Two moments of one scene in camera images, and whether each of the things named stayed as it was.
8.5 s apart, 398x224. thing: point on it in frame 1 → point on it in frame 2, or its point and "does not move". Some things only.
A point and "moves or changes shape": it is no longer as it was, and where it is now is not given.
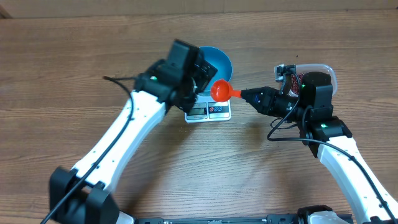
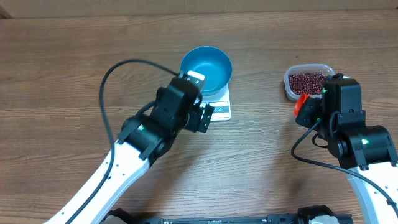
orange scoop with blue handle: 221,91 moves or changes shape
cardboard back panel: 9,9 does not move
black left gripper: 203,78 → 196,112
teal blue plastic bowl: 220,61 does not move
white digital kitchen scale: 208,109 does not move
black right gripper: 267,101 → 308,110
